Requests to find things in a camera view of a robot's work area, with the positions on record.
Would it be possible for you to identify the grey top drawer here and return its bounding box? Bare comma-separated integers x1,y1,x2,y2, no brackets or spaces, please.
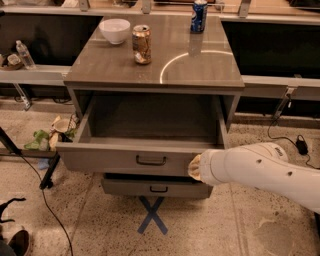
57,93,225,176

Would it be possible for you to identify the grey drawer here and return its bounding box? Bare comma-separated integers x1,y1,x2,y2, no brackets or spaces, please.
57,93,225,176
101,173,212,199

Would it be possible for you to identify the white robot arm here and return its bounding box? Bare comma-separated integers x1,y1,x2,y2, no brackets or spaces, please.
188,142,320,213

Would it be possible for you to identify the grey lower drawer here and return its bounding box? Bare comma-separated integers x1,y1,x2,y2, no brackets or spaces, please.
101,173,212,199

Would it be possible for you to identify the grey drawer cabinet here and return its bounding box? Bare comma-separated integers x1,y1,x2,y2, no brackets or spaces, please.
63,13,246,148

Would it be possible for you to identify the blue tape cross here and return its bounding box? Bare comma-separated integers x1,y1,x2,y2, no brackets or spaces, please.
138,196,168,235

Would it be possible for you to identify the pile of snack bags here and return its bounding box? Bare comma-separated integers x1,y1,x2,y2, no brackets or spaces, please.
24,114,79,151

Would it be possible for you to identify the gold soda can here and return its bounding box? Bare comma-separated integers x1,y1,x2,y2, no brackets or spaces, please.
132,24,151,64

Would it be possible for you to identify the black tripod leg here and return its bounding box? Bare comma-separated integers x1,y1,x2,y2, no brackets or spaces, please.
39,151,60,190

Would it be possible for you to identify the white ceramic bowl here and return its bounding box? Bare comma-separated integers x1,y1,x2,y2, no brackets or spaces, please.
99,19,131,45

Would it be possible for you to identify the blue soda can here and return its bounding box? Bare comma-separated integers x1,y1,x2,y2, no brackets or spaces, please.
190,0,208,33

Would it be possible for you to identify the brown shoe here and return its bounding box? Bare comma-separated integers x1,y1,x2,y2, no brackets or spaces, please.
8,229,31,256

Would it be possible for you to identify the clear plastic water bottle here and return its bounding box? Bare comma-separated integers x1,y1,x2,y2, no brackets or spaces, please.
16,40,36,69

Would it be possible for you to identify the round tray with items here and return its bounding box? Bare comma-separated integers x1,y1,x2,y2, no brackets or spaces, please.
0,54,23,71

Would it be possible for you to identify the black power adapter cable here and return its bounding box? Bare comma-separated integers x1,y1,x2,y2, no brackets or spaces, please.
266,93,320,170

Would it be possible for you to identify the black floor cable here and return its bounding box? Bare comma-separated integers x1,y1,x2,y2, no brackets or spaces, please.
18,153,75,256

